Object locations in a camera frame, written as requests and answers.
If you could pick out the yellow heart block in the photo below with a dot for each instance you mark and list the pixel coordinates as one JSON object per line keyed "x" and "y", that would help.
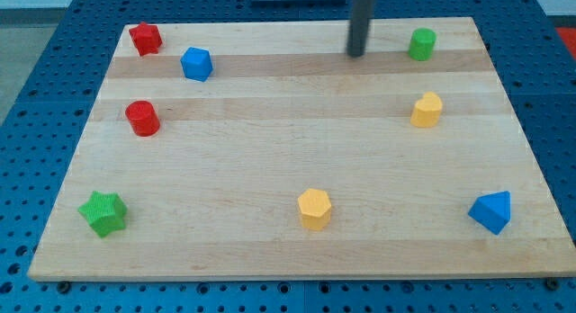
{"x": 427, "y": 110}

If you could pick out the wooden board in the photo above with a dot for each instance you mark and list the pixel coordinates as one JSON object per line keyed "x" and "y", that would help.
{"x": 212, "y": 195}

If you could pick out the yellow hexagon block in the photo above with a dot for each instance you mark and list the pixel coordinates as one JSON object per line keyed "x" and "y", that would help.
{"x": 315, "y": 209}

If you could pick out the blue cube block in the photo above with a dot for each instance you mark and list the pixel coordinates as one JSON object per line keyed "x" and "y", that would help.
{"x": 196, "y": 64}

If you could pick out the red cylinder block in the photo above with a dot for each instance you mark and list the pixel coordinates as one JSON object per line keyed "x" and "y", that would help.
{"x": 142, "y": 118}

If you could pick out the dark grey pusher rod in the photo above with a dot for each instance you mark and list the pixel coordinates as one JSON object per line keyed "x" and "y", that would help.
{"x": 362, "y": 12}

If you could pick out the green cylinder block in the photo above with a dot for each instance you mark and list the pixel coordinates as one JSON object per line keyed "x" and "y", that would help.
{"x": 422, "y": 43}

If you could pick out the red star block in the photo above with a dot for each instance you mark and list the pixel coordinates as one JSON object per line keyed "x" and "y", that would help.
{"x": 146, "y": 38}

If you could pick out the green star block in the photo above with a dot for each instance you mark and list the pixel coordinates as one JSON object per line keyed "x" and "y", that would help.
{"x": 104, "y": 213}

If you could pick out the blue triangle block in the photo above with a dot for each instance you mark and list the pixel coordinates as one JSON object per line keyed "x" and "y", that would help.
{"x": 493, "y": 211}

